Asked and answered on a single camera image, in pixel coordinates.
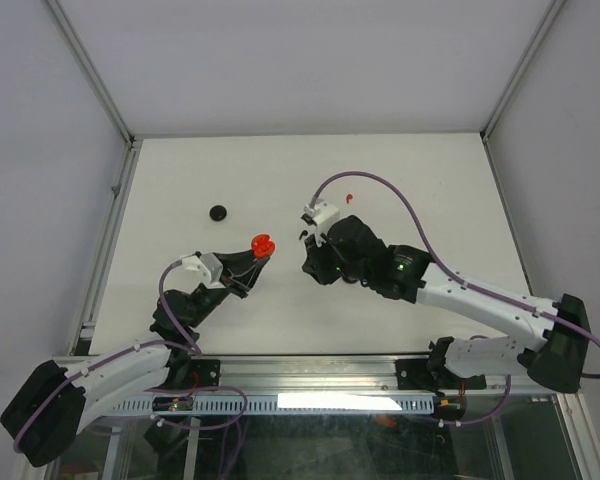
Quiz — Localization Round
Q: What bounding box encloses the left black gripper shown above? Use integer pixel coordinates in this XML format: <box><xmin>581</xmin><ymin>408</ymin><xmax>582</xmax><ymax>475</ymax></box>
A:
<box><xmin>186</xmin><ymin>248</ymin><xmax>268</xmax><ymax>328</ymax></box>

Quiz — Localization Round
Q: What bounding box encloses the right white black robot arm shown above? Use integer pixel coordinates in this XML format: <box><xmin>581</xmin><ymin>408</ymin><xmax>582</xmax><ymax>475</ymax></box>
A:
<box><xmin>302</xmin><ymin>215</ymin><xmax>589</xmax><ymax>394</ymax></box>

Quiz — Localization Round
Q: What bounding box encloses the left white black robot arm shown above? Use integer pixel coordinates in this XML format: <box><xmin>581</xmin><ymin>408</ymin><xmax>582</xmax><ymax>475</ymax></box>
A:
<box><xmin>0</xmin><ymin>248</ymin><xmax>271</xmax><ymax>467</ymax></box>

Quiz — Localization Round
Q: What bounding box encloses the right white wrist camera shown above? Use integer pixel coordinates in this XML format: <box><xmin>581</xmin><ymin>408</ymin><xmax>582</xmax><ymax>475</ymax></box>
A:
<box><xmin>301</xmin><ymin>199</ymin><xmax>340</xmax><ymax>248</ymax></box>

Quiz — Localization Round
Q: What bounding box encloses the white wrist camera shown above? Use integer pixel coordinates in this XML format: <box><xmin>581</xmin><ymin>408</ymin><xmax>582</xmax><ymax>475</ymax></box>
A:
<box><xmin>301</xmin><ymin>199</ymin><xmax>340</xmax><ymax>248</ymax></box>
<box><xmin>173</xmin><ymin>252</ymin><xmax>224</xmax><ymax>290</ymax></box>

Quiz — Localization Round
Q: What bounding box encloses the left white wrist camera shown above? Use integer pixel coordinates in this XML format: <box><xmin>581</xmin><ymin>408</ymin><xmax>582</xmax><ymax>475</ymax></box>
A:
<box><xmin>173</xmin><ymin>252</ymin><xmax>224</xmax><ymax>290</ymax></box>

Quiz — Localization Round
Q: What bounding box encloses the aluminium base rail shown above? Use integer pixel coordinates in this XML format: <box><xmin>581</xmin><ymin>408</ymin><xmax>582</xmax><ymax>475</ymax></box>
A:
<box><xmin>52</xmin><ymin>353</ymin><xmax>581</xmax><ymax>396</ymax></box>

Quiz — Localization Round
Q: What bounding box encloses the white slotted cable duct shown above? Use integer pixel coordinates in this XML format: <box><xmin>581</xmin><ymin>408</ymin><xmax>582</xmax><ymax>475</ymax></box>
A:
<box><xmin>107</xmin><ymin>393</ymin><xmax>434</xmax><ymax>417</ymax></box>

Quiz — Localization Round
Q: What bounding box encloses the left aluminium frame post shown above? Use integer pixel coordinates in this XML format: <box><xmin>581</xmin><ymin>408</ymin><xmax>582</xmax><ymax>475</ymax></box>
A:
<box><xmin>44</xmin><ymin>0</ymin><xmax>141</xmax><ymax>151</ymax></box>

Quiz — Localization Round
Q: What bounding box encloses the aluminium frame post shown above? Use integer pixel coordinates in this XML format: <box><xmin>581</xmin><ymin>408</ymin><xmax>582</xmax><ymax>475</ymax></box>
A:
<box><xmin>44</xmin><ymin>0</ymin><xmax>141</xmax><ymax>151</ymax></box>
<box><xmin>482</xmin><ymin>0</ymin><xmax>569</xmax><ymax>144</ymax></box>

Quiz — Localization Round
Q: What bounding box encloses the right aluminium frame post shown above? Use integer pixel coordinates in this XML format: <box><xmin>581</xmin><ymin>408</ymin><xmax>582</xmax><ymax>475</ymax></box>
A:
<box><xmin>482</xmin><ymin>0</ymin><xmax>569</xmax><ymax>144</ymax></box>

